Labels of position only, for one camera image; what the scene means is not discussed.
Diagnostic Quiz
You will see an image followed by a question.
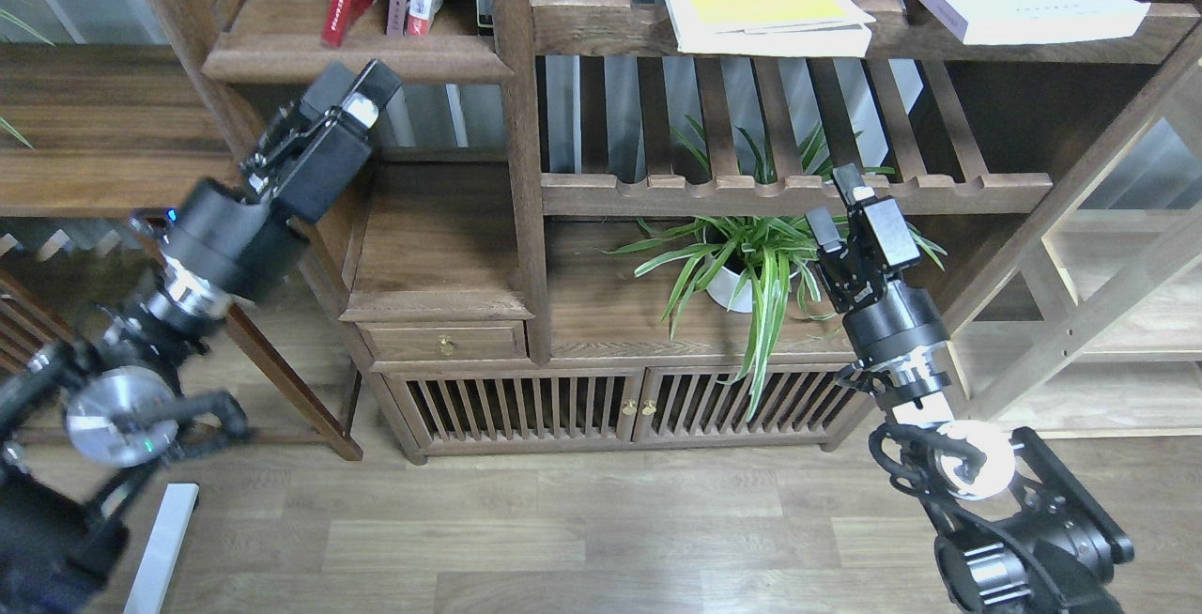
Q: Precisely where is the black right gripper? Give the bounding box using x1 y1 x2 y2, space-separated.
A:
807 163 948 382

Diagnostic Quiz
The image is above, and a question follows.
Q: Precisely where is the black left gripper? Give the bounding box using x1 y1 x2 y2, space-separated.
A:
162 59 401 300

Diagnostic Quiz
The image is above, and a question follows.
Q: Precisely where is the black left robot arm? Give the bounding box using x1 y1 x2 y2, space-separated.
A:
1 59 401 613

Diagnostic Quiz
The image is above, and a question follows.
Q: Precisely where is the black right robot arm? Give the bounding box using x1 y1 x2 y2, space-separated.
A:
807 163 1133 613

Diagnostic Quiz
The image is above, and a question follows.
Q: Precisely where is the spider plant in white pot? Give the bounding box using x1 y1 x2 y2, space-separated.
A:
601 117 948 422

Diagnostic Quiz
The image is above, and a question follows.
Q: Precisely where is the dark wooden bookshelf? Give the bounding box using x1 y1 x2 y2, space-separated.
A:
147 0 1200 463

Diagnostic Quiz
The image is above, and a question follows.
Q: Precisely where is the dark wooden side table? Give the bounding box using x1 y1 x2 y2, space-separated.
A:
2 44 363 461

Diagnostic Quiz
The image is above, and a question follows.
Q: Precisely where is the light wooden shelf frame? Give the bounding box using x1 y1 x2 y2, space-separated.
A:
954 61 1201 437

